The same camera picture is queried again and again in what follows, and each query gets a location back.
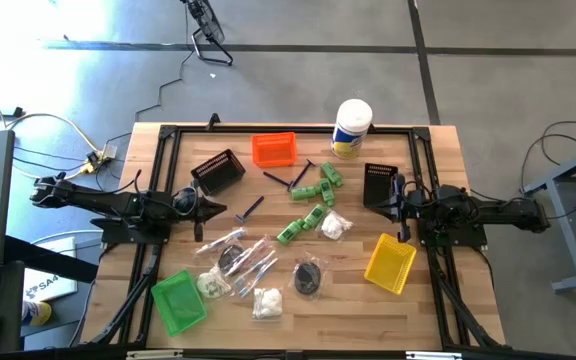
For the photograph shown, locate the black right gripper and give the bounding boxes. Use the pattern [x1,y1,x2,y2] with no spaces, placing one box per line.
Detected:
[367,173,442,245]

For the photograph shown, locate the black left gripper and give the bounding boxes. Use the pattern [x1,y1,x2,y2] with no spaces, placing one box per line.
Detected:
[170,178,228,243]

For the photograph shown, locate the bagged black hair ties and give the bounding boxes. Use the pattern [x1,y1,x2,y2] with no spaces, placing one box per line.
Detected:
[216,242,247,274]
[290,254,329,301]

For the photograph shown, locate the bagged white cotton balls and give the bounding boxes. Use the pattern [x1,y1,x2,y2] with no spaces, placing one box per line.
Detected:
[251,286,285,321]
[319,209,355,242]

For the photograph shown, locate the green toy pieces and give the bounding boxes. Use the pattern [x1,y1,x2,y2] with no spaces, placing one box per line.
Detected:
[319,160,344,189]

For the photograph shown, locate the black plastic basket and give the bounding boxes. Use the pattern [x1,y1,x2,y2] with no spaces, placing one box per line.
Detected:
[190,148,247,197]
[362,162,400,209]

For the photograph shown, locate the yellow plastic basket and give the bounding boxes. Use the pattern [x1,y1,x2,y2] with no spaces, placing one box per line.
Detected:
[363,232,418,296]

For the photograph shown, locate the bagged cotton swabs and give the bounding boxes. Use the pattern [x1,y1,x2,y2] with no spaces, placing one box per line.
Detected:
[195,264,233,301]

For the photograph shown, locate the green plastic basket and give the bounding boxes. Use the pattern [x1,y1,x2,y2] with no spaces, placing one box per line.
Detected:
[150,268,209,338]

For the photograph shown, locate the orange plastic basket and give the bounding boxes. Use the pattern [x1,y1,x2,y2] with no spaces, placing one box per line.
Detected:
[250,131,299,169]

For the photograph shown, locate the white blue wipes canister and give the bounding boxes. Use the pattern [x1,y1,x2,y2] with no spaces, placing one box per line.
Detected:
[330,98,374,161]

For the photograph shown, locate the yellow white power strip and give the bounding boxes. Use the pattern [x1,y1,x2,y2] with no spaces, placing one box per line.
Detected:
[83,144,118,174]

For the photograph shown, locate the black desk support beam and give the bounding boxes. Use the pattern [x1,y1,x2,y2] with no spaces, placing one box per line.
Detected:
[2,234,100,285]

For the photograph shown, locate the blue steel table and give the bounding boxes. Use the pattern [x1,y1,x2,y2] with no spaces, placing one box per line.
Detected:
[520,138,576,294]

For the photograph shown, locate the white printed box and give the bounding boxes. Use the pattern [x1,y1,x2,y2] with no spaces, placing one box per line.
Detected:
[21,237,78,303]

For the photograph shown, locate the yellow white container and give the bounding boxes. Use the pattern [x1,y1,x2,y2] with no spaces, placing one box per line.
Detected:
[21,299,53,327]

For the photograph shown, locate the black floor fan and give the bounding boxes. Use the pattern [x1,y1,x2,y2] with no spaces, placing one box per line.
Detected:
[180,0,235,68]

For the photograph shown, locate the black aluminium table frame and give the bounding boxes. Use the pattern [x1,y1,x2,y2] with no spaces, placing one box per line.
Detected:
[83,122,507,351]

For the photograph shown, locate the black floor cable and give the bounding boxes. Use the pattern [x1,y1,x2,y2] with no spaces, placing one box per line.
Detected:
[520,118,576,196]

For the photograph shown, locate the silver frame bracket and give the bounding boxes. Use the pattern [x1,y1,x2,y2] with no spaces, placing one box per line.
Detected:
[405,351,463,360]
[126,349,184,360]

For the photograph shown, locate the black fan power cable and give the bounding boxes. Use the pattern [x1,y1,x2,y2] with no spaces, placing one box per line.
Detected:
[102,4,194,151]

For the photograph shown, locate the white floor cable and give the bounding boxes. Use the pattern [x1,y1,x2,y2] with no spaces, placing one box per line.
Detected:
[0,82,104,156]

